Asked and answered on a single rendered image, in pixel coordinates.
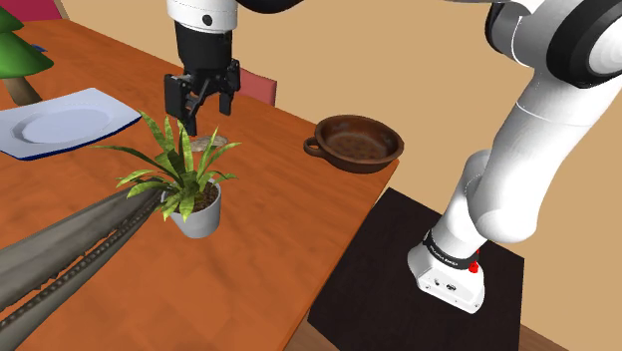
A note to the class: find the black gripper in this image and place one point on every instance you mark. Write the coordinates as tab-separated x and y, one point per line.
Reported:
204	48

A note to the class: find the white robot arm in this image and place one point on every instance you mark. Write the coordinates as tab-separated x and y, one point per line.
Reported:
534	146

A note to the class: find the beige flat round object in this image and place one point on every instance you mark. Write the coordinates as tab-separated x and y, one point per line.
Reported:
217	141

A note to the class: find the green plant in white pot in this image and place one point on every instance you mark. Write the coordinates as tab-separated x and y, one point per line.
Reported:
201	218

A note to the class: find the brown wooden table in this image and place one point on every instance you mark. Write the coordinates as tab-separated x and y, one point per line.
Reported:
277	218

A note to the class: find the white square plate blue rim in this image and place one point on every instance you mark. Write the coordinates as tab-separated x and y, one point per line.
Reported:
58	126

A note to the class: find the small blue object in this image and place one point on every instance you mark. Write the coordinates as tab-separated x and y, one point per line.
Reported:
39	48

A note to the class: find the green toy tree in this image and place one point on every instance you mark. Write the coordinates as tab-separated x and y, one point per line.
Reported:
17	56

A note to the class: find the dark robot stand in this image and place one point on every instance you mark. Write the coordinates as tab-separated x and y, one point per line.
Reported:
388	291

